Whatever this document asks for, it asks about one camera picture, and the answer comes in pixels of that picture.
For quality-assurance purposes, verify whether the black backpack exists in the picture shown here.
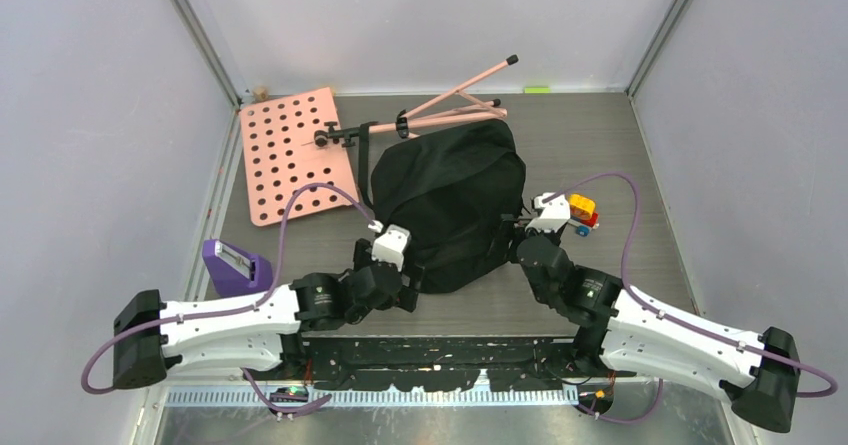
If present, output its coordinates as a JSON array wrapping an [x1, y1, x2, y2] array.
[[357, 119, 526, 294]]

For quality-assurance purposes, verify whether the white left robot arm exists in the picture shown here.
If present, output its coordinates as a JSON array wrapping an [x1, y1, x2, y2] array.
[[112, 262, 422, 390]]

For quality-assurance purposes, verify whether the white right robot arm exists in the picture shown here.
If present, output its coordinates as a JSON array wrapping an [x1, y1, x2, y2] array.
[[512, 235, 800, 433]]

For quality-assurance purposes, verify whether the colourful toy block car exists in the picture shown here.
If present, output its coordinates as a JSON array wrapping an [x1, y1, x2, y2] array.
[[567, 194, 599, 237]]

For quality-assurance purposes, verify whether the purple card holder box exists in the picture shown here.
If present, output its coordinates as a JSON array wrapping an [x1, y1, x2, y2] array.
[[201, 239, 273, 298]]

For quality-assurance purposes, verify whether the pink perforated board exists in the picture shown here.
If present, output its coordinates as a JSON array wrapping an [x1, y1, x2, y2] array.
[[239, 87, 359, 227]]

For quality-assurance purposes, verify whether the pink stand with black feet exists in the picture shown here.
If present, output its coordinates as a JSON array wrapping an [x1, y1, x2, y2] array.
[[313, 54, 521, 148]]

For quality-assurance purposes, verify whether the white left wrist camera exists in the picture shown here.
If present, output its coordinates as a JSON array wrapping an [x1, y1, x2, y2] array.
[[368, 220, 412, 271]]

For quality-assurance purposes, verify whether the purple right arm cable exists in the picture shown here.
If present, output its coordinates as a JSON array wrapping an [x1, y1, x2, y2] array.
[[549, 171, 839, 425]]

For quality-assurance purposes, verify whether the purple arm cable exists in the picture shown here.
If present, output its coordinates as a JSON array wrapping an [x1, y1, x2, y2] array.
[[549, 171, 839, 425], [80, 182, 386, 418]]

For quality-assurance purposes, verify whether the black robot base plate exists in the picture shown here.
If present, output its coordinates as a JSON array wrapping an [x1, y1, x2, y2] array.
[[251, 336, 613, 392]]

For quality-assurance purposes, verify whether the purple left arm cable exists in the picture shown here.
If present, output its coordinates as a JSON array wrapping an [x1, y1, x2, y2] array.
[[80, 182, 386, 418]]

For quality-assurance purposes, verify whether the aluminium frame rail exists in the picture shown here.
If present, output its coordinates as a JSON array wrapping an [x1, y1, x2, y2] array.
[[139, 339, 747, 410]]

